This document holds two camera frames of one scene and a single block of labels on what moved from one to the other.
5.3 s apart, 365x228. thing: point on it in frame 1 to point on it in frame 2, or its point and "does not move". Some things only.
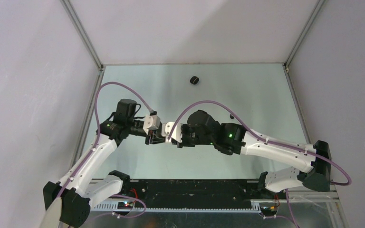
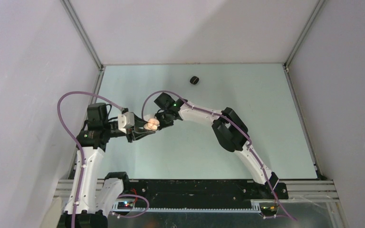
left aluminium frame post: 86,39 does not move
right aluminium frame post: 288,61 does not move
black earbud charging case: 194,80 does not move
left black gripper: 157,137 to 136,132
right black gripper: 184,142 to 161,126
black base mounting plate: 191,191 does not move
